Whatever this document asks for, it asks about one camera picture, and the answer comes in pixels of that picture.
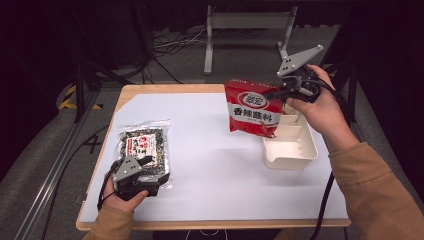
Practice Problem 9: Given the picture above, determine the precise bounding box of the white table mat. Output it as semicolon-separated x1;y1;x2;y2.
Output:
79;92;350;223

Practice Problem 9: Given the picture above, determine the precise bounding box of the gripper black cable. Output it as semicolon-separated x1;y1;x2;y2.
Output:
96;159;123;212
289;65;348;240

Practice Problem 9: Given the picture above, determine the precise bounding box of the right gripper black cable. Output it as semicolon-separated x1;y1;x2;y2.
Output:
289;65;348;240

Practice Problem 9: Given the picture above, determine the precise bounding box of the bundle of floor cables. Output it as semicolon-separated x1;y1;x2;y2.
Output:
139;27;208;85

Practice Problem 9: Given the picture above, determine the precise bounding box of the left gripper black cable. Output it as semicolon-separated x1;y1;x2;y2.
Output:
96;159;123;212

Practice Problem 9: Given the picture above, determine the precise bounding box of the red seasoning packet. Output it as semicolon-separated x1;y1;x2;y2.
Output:
223;78;285;139

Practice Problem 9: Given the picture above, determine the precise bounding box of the clear packet of seaweed mix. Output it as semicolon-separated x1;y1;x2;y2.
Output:
114;118;174;191

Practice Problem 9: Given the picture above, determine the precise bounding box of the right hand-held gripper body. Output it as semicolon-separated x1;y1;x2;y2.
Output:
275;44;325;104

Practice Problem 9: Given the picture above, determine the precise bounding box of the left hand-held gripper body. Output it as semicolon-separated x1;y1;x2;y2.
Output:
112;155;162;202

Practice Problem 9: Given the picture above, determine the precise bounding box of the person's right hand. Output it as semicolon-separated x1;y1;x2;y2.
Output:
285;63;362;155

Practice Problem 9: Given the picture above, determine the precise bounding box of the cream divided plastic container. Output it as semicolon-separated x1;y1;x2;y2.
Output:
262;102;319;171

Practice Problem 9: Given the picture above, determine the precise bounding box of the grey metal stand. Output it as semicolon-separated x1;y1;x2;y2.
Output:
203;4;299;76

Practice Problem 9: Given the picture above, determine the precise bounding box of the black floor cable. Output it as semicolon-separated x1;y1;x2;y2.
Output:
39;124;110;240

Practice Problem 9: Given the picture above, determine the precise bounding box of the black and yellow hazard tape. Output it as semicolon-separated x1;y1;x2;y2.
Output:
57;84;104;111

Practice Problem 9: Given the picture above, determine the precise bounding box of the person's left hand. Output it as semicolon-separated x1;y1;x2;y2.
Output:
99;171;150;214

